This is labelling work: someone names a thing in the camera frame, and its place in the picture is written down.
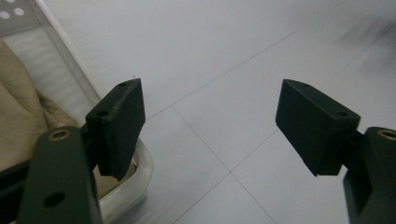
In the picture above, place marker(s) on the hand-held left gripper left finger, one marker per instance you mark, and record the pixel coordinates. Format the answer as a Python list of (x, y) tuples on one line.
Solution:
[(120, 130)]

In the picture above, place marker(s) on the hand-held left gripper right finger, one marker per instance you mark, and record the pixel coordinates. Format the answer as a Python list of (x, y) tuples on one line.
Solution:
[(314, 130)]

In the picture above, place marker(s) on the tan cloth garment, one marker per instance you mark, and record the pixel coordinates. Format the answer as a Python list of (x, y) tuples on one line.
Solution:
[(21, 124)]

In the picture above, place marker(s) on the white perforated plastic basket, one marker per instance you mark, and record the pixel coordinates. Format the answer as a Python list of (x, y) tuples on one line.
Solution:
[(132, 186)]

